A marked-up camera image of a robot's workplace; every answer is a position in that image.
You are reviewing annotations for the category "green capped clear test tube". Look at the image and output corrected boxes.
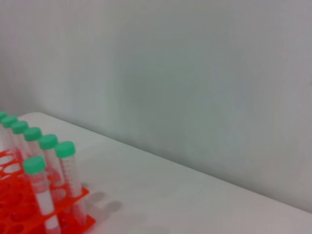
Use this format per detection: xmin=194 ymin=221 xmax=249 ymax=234
xmin=0 ymin=111 xmax=10 ymax=152
xmin=23 ymin=127 xmax=47 ymax=161
xmin=39 ymin=134 xmax=65 ymax=188
xmin=22 ymin=156 xmax=61 ymax=234
xmin=55 ymin=141 xmax=88 ymax=226
xmin=11 ymin=120 xmax=31 ymax=159
xmin=0 ymin=116 xmax=20 ymax=156

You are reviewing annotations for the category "orange plastic test tube rack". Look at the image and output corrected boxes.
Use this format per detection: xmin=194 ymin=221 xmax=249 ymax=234
xmin=0 ymin=148 xmax=96 ymax=234

